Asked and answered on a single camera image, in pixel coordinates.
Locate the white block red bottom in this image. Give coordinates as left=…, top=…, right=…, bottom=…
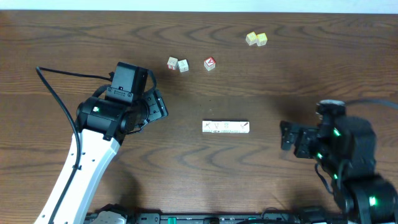
left=167, top=57, right=178, bottom=70

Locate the white block yellow W side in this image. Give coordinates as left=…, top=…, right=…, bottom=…
left=212, top=121, right=220, bottom=133

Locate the block with blue side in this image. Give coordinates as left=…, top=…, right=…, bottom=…
left=240, top=121, right=250, bottom=133

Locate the white block green 4 side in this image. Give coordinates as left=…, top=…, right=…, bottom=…
left=202, top=121, right=213, bottom=133

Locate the white block green Z side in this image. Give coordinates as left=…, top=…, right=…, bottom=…
left=229, top=121, right=242, bottom=133

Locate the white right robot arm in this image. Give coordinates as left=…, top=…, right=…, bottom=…
left=280, top=116, right=397, bottom=223

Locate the yellow block left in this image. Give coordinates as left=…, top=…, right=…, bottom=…
left=245, top=32, right=257, bottom=45

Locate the white block red U side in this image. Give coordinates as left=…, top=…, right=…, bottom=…
left=220, top=121, right=230, bottom=133

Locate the red letter A block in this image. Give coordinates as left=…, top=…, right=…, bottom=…
left=204, top=57, right=216, bottom=71

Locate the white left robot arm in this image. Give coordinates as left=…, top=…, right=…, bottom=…
left=36, top=90, right=168, bottom=223

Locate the yellow block right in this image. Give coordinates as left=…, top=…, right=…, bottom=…
left=256, top=33, right=268, bottom=47

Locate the white block beside red-bottom block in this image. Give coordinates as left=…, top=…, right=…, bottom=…
left=178, top=59, right=189, bottom=72

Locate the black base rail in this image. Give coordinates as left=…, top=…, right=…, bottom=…
left=83, top=204, right=348, bottom=224

